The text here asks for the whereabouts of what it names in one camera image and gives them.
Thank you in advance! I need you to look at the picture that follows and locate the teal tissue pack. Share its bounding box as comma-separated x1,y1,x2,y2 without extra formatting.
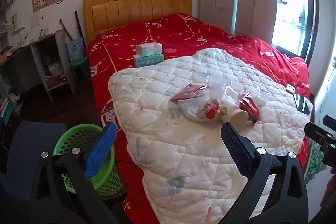
133,53,165,68

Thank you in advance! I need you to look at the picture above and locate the green patterned bag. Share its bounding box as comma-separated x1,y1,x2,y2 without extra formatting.
304,140,327,185

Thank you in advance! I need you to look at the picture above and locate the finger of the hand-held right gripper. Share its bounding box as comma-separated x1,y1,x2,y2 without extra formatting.
304,122,336,167
323,115,336,130

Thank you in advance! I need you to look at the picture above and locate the pink foil wrapper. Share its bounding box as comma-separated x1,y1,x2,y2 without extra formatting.
169,84,209,101

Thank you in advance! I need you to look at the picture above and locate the black sword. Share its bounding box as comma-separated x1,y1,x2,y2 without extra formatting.
75,11,86,43

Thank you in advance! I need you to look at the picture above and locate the white desk lamp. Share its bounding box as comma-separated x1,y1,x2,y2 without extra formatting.
12,26,27,43

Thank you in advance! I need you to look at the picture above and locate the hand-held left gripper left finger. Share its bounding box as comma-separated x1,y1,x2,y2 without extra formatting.
31,123,126,224

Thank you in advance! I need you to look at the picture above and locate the red stick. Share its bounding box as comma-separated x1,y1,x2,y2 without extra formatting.
59,19,72,41

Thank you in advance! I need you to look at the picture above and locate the black phone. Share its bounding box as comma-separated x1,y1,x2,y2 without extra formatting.
293,93,310,113

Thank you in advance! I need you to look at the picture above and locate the green plastic stool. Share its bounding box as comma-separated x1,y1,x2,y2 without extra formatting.
70,57,90,81

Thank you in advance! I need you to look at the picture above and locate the white wardrobe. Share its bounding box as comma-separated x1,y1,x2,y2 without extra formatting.
200,0,278,43

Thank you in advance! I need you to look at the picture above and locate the red printed blanket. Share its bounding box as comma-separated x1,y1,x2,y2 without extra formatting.
86,13,311,224

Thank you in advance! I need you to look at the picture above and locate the red snack packet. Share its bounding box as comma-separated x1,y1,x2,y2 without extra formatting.
238,90,260,123

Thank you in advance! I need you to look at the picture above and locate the window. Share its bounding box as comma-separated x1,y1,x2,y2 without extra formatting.
272,0,315,56

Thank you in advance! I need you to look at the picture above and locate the white desk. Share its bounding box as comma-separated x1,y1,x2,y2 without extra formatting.
0,30,75,101

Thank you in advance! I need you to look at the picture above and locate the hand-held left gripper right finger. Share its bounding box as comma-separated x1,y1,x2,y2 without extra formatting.
220,122,309,224

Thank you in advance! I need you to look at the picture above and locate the white tissue pack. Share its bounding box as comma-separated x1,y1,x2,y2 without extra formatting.
136,43,163,56

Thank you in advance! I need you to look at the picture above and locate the white quilted blanket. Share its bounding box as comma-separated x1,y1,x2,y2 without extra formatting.
108,48,314,224

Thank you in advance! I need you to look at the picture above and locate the person's right hand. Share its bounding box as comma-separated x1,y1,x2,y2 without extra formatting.
322,168,336,214

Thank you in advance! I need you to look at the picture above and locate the clear plastic lid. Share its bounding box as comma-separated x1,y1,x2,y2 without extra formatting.
224,86,240,102

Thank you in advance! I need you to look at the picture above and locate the red and white wrapper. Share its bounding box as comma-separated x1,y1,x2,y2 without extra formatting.
201,98,221,121

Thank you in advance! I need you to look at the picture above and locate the blue paper bag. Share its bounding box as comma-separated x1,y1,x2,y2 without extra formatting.
66,39,87,62

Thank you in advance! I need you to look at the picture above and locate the white paper cup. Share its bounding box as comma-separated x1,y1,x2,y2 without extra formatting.
219,106,248,127

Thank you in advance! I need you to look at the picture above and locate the wooden headboard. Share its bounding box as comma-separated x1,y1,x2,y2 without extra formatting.
83,0,193,43

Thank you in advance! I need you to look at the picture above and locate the green plastic basket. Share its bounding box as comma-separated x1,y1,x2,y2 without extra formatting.
52,123,125,198

